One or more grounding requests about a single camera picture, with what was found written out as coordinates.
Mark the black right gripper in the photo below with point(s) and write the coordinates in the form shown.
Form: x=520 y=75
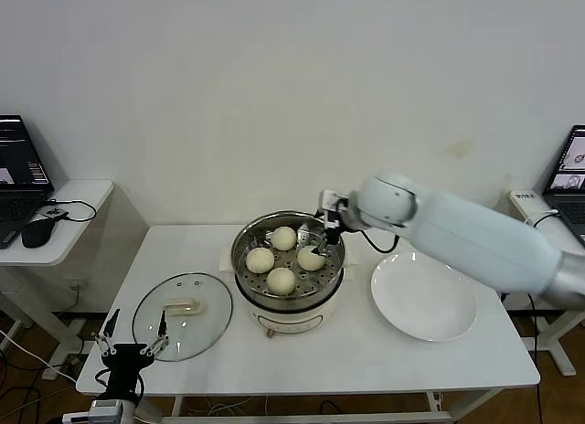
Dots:
x=332 y=227

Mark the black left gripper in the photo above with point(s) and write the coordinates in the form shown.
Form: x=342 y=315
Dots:
x=125 y=364

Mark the white steamed baozi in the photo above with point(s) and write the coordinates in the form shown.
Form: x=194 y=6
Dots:
x=259 y=261
x=310 y=261
x=280 y=281
x=283 y=238

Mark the round glass pot lid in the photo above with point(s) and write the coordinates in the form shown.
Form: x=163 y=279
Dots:
x=183 y=332

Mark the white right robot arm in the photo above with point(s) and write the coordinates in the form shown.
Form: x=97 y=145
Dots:
x=457 y=232

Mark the stainless steel steamer basket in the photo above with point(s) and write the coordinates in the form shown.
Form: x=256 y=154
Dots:
x=320 y=282

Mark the cream electric cooking pot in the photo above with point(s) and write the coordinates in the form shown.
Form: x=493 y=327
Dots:
x=292 y=316

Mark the white floor power strip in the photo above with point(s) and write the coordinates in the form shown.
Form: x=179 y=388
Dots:
x=55 y=374

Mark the round white plate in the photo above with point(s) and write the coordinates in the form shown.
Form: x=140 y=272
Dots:
x=420 y=300

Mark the black computer mouse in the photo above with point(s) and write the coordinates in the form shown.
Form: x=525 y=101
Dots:
x=37 y=234

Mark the white side desk with mouse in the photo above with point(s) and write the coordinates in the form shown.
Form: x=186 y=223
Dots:
x=73 y=200

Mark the black laptop with dark screen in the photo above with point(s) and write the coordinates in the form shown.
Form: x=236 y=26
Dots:
x=18 y=168

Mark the grey laptop with bright windows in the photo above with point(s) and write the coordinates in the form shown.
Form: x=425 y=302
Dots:
x=569 y=168

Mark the white side desk with strip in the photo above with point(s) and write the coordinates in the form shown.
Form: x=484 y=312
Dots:
x=562 y=351

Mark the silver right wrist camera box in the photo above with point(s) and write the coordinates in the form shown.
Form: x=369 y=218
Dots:
x=331 y=200

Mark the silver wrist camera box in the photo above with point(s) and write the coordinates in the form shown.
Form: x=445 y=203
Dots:
x=77 y=418
x=331 y=200

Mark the white wall socket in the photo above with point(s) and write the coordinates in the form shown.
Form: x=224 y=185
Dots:
x=78 y=287

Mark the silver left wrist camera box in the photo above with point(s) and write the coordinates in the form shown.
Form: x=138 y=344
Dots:
x=77 y=418

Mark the white table frame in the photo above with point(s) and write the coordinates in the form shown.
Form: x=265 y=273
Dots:
x=297 y=416

